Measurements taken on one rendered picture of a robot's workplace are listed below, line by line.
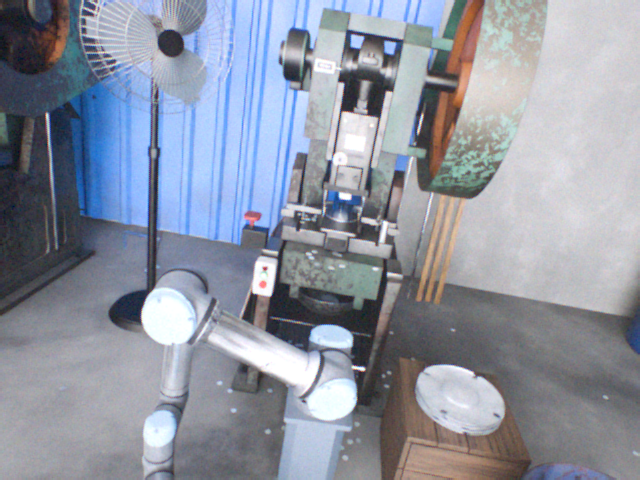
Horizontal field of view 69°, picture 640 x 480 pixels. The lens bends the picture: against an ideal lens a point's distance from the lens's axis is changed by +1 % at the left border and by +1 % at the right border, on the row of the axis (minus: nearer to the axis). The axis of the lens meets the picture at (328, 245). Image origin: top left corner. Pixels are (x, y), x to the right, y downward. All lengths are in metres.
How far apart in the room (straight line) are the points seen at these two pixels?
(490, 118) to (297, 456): 1.13
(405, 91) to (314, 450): 1.21
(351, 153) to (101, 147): 2.10
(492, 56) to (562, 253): 2.22
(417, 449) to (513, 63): 1.17
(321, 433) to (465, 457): 0.47
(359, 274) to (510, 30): 0.95
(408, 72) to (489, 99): 0.36
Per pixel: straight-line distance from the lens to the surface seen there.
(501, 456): 1.61
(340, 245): 1.81
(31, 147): 2.66
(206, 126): 3.17
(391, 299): 1.77
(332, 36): 1.73
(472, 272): 3.40
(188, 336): 1.04
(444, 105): 2.16
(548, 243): 3.45
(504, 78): 1.50
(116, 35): 2.01
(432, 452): 1.56
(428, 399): 1.61
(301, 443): 1.40
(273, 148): 3.08
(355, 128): 1.79
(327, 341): 1.21
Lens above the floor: 1.36
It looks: 22 degrees down
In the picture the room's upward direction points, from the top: 10 degrees clockwise
